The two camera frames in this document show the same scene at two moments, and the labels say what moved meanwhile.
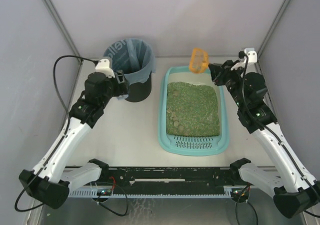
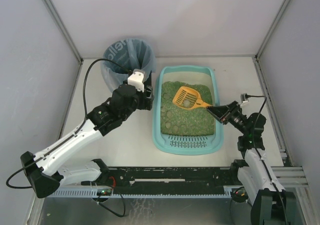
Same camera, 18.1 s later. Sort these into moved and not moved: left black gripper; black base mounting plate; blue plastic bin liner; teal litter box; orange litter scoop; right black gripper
Moved: teal litter box; left black gripper; right black gripper; orange litter scoop
Not moved: blue plastic bin liner; black base mounting plate
